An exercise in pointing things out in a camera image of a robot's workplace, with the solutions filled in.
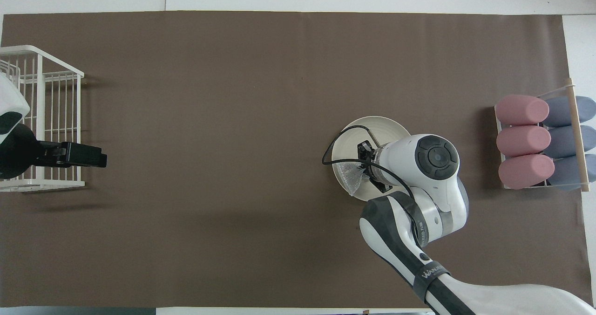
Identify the pink plastic cup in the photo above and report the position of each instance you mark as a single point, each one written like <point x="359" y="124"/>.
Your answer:
<point x="524" y="171"/>
<point x="521" y="140"/>
<point x="519" y="110"/>

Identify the cup holder with wooden rod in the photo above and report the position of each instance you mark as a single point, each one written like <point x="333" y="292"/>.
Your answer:
<point x="576" y="133"/>

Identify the cream round plate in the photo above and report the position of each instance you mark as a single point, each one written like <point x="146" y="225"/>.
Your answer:
<point x="389" y="127"/>

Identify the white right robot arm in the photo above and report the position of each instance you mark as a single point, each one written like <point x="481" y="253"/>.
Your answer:
<point x="405" y="231"/>

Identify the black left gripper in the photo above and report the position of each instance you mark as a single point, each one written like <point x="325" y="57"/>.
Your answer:
<point x="18" y="154"/>

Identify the blue plastic cup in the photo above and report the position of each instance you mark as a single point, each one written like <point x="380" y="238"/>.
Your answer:
<point x="565" y="173"/>
<point x="563" y="111"/>
<point x="563" y="141"/>

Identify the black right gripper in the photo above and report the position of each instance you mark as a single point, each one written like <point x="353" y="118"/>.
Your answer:
<point x="371" y="159"/>

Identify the brown table mat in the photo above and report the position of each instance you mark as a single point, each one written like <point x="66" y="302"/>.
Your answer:
<point x="233" y="236"/>

